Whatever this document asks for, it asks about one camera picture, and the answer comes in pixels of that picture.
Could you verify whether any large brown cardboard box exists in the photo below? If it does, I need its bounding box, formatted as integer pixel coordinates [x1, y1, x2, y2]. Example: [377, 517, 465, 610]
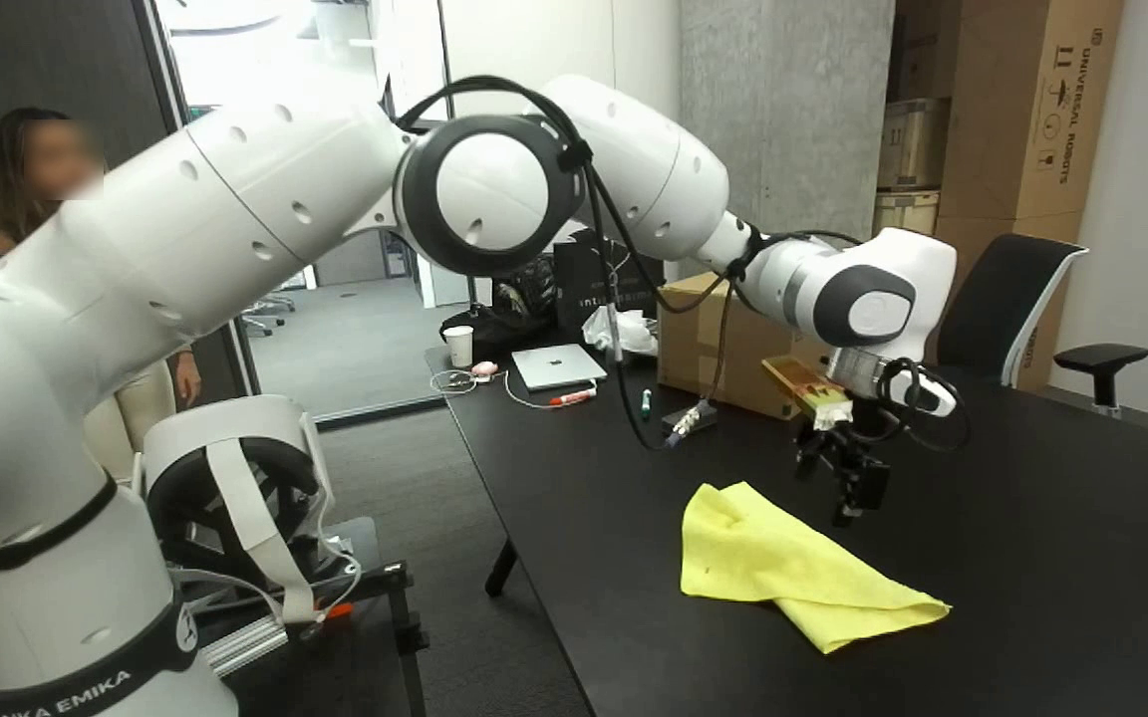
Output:
[654, 270, 857, 425]

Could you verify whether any white plastic bag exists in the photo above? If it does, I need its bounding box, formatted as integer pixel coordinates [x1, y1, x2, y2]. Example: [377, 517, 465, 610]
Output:
[578, 302, 666, 362]

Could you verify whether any orange and black clamp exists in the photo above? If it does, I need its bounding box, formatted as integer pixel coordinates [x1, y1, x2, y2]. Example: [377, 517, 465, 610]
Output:
[312, 599, 361, 631]

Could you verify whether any black office chair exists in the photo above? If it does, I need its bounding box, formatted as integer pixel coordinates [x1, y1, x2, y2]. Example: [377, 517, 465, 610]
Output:
[1052, 330, 1148, 450]

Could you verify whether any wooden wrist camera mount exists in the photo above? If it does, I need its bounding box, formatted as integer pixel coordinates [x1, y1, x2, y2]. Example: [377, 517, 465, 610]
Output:
[756, 351, 862, 433]

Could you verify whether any yellow towel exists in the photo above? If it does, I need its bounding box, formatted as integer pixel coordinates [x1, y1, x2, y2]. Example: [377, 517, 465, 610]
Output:
[675, 478, 955, 659]

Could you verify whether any white VR headset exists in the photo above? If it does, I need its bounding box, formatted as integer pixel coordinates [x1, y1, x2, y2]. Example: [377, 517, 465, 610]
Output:
[130, 395, 343, 631]

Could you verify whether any white paper cup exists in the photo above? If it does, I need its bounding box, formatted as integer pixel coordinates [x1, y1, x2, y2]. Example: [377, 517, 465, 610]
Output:
[437, 323, 480, 376]

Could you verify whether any small stacked cardboard box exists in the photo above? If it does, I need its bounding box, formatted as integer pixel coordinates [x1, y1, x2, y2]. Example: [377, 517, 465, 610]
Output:
[869, 189, 943, 239]
[881, 93, 954, 192]

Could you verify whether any person behind robot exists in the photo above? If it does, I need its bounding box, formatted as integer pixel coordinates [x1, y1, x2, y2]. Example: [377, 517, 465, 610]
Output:
[0, 109, 206, 415]

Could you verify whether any black bag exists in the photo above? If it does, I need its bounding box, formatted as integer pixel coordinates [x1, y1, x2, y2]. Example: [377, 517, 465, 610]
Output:
[465, 237, 666, 362]

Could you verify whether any white closed laptop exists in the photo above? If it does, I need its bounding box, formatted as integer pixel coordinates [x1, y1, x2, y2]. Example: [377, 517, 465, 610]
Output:
[508, 340, 613, 399]

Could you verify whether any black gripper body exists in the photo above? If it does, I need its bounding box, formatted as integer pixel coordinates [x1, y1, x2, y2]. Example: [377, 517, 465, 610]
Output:
[795, 408, 900, 481]

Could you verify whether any black chair white frame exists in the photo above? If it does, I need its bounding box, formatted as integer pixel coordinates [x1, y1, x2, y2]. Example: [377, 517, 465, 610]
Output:
[950, 230, 1091, 399]

